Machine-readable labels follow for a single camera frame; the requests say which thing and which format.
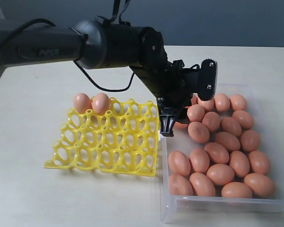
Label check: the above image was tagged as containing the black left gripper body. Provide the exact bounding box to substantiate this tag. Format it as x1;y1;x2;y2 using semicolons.
142;59;200;118

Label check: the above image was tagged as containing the yellow plastic egg tray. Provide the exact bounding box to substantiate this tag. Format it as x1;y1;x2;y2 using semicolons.
44;97;160;177

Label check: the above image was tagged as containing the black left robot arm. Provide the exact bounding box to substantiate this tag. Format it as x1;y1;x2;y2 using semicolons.
0;18;200;137

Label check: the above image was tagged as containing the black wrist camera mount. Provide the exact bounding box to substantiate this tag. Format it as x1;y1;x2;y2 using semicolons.
197;59;218;101

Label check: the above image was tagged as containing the clear plastic container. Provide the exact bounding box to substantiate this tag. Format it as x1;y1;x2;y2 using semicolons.
158;84;284;223

